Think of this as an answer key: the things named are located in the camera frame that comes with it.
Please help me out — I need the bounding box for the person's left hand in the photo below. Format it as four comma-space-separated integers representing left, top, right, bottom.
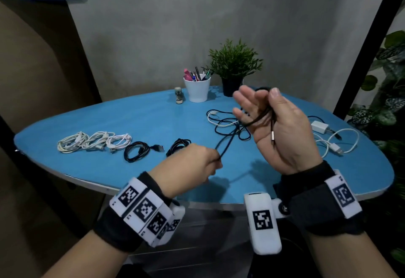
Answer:
148, 143, 224, 199

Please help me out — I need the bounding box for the person's right hand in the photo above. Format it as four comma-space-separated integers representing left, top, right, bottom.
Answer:
232, 85, 323, 176

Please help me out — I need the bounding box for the thin black cable silver plug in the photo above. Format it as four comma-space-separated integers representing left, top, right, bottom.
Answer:
215, 87, 278, 162

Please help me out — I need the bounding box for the person's left forearm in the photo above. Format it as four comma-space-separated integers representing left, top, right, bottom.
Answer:
41, 230, 128, 278

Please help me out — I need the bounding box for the person's right forearm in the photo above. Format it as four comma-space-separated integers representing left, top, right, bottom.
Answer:
304, 230, 400, 278

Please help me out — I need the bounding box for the green plant in black pot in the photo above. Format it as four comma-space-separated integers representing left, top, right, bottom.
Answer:
207, 39, 264, 97

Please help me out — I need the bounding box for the white pen cup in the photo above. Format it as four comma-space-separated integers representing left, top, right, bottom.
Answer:
184, 74, 211, 103

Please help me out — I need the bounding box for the white charger adapter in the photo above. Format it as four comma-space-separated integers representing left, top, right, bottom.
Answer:
311, 121, 330, 135

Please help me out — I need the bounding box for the black wristband with marker tags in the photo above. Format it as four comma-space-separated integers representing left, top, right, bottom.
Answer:
93, 171, 186, 253

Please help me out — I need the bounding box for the black wristband with marker tag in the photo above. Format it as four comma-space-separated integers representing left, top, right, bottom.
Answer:
274, 160, 365, 236

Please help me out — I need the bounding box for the large leafy green plant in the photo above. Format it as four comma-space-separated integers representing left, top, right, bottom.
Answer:
346, 30, 405, 266

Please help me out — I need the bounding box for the black metal pole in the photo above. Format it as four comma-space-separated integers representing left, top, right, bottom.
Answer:
333, 0, 405, 120

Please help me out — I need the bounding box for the loose white cable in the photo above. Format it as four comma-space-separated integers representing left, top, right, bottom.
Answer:
207, 111, 242, 129

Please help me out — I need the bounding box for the loose black cable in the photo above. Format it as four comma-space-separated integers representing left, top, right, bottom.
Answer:
206, 109, 252, 142

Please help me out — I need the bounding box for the small coiled black cable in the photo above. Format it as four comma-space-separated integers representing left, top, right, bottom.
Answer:
166, 138, 192, 158

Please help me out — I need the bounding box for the coiled black cable flat plug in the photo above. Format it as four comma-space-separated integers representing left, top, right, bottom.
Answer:
124, 141, 165, 163

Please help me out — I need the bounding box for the long white cable flat plug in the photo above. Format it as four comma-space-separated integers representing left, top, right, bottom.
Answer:
312, 128, 360, 159

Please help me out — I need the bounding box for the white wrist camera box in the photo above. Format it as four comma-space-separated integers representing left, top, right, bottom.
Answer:
244, 192, 290, 255

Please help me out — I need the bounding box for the coiled white cable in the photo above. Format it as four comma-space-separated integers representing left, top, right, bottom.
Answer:
57, 131, 90, 154
106, 134, 133, 153
82, 131, 115, 151

